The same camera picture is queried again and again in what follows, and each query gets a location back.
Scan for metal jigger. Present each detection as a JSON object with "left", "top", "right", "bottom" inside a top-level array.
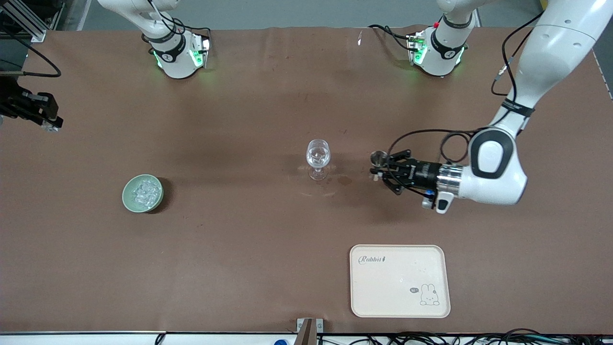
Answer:
[{"left": 370, "top": 150, "right": 388, "bottom": 182}]

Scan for clear wine glass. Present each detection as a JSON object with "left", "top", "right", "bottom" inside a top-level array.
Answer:
[{"left": 306, "top": 139, "right": 331, "bottom": 181}]

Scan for clear ice cubes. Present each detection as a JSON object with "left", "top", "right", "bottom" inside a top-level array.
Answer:
[{"left": 130, "top": 177, "right": 161, "bottom": 207}]

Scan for cream rabbit print tray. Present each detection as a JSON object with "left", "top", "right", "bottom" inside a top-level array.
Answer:
[{"left": 350, "top": 244, "right": 451, "bottom": 319}]

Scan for green ceramic bowl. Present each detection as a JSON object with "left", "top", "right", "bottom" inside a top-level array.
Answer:
[{"left": 122, "top": 174, "right": 164, "bottom": 213}]

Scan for brown table mat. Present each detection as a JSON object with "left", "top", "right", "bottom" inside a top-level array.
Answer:
[{"left": 0, "top": 25, "right": 613, "bottom": 335}]

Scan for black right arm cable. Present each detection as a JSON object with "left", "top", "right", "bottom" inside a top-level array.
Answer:
[{"left": 0, "top": 29, "right": 62, "bottom": 79}]

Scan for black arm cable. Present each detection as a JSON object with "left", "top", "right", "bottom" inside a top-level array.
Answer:
[
  {"left": 0, "top": 29, "right": 62, "bottom": 79},
  {"left": 385, "top": 12, "right": 545, "bottom": 166}
]

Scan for aluminium frame profile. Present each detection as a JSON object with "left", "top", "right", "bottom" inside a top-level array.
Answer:
[{"left": 0, "top": 0, "right": 66, "bottom": 43}]

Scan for black left base cable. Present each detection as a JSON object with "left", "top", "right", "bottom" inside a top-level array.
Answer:
[{"left": 367, "top": 24, "right": 418, "bottom": 51}]

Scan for black base cable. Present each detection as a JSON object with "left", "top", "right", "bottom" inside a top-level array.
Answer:
[
  {"left": 142, "top": 0, "right": 212, "bottom": 46},
  {"left": 367, "top": 24, "right": 418, "bottom": 51}
]

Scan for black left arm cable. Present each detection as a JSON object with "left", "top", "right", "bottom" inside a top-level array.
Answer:
[{"left": 385, "top": 12, "right": 545, "bottom": 166}]

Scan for black cable bundle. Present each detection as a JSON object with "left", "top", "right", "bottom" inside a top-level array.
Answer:
[{"left": 318, "top": 328, "right": 613, "bottom": 345}]

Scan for black right base cable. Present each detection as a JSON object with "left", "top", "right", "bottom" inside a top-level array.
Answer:
[{"left": 142, "top": 0, "right": 212, "bottom": 46}]

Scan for metal edge bracket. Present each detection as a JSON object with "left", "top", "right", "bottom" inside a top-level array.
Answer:
[{"left": 296, "top": 318, "right": 324, "bottom": 345}]

